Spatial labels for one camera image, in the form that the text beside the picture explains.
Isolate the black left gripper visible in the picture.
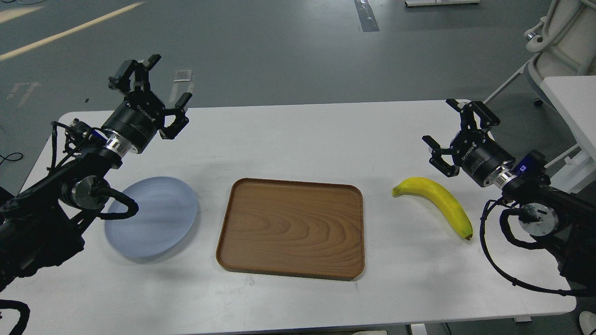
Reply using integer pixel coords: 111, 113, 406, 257
102, 54, 192, 154

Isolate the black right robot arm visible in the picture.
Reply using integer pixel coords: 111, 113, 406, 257
423, 98, 595, 297

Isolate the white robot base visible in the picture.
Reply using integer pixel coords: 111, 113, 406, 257
484, 0, 596, 107

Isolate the yellow banana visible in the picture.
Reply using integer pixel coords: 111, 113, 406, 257
391, 177, 474, 241

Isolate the brown wooden tray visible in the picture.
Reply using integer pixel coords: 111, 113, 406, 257
216, 178, 366, 281

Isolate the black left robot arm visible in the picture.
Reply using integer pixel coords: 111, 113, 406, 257
0, 54, 192, 290

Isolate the white object at bottom right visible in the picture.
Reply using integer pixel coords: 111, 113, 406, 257
578, 310, 596, 335

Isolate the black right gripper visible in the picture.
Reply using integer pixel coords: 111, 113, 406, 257
422, 98, 515, 187

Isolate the light blue plate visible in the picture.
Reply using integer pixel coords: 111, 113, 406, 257
104, 176, 198, 258

